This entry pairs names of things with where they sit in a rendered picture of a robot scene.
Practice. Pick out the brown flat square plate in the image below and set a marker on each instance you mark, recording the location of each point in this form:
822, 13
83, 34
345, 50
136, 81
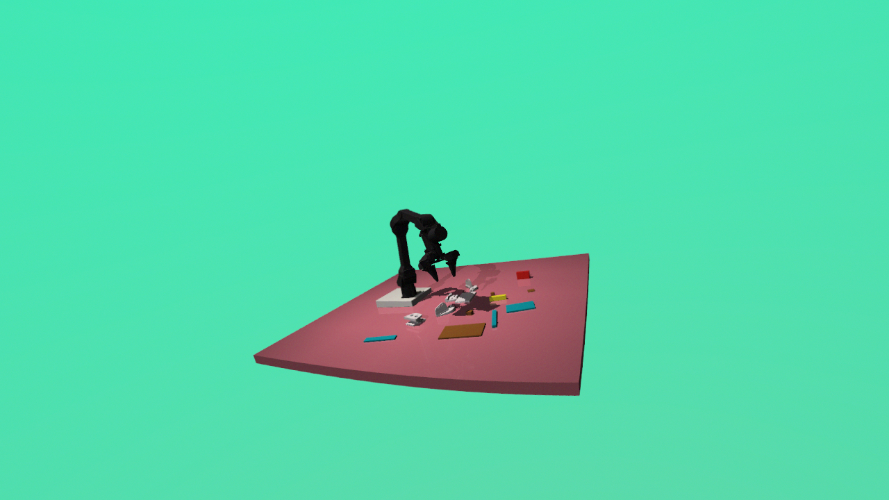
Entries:
462, 331

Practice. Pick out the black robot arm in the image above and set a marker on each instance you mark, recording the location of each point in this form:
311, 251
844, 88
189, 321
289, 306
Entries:
431, 232

